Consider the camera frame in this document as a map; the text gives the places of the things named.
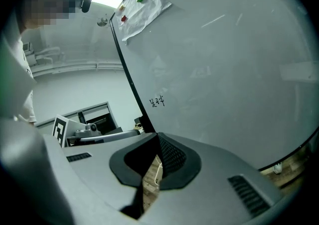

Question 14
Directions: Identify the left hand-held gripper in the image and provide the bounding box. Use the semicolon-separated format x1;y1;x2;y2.
51;114;142;148

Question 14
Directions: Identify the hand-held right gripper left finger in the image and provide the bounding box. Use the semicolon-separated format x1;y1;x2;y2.
42;132;160;225

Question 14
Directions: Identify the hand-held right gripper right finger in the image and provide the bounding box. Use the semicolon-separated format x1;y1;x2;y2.
139;132;295;225

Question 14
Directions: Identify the large glass whiteboard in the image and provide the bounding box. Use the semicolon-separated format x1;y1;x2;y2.
109;0;319;171

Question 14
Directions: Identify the dark window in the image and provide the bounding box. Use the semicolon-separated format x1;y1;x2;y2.
34;102;118;135

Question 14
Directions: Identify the person's white shirt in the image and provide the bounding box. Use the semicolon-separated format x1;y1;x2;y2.
13;27;38;125

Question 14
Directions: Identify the crumpled printed paper sheet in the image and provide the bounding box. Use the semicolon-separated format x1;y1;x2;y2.
116;0;172;45

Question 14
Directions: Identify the person's head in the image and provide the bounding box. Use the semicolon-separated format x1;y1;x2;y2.
18;0;83;30

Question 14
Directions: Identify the short white cable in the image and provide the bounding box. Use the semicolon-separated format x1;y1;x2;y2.
155;155;163;185

